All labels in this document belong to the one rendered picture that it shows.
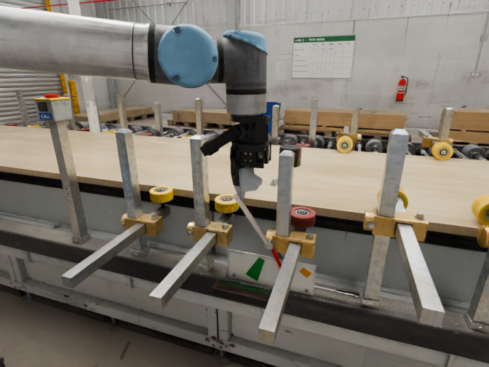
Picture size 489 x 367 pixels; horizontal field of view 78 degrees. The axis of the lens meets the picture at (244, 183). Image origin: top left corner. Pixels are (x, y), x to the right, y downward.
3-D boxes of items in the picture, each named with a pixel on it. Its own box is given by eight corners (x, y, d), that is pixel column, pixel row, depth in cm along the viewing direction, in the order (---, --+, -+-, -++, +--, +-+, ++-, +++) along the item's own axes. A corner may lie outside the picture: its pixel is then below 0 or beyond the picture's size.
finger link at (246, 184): (257, 207, 72) (256, 170, 69) (233, 204, 74) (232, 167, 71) (260, 202, 75) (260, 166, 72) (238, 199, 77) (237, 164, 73)
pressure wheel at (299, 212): (311, 253, 88) (314, 218, 84) (284, 248, 91) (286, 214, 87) (314, 239, 95) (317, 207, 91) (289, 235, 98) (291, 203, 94)
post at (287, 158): (284, 307, 91) (292, 153, 74) (272, 304, 92) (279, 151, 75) (286, 299, 94) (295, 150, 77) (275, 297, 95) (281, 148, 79)
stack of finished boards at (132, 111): (153, 112, 940) (152, 107, 934) (89, 124, 729) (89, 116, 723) (133, 111, 966) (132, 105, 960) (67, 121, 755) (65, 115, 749)
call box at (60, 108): (55, 124, 94) (50, 98, 91) (38, 123, 96) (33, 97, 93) (74, 121, 100) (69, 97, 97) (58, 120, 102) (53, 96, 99)
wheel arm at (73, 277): (73, 291, 72) (70, 277, 71) (63, 288, 73) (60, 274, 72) (170, 215, 111) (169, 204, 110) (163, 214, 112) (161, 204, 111)
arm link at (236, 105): (220, 95, 64) (235, 92, 73) (220, 118, 66) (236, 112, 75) (260, 95, 62) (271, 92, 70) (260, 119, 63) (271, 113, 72)
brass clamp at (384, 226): (425, 243, 70) (429, 224, 68) (363, 234, 74) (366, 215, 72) (419, 231, 75) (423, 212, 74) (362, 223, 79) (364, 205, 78)
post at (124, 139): (142, 267, 105) (124, 129, 88) (134, 266, 106) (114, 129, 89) (148, 262, 108) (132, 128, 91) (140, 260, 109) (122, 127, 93)
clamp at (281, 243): (313, 258, 81) (314, 242, 80) (264, 250, 85) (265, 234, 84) (315, 248, 86) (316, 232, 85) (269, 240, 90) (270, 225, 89)
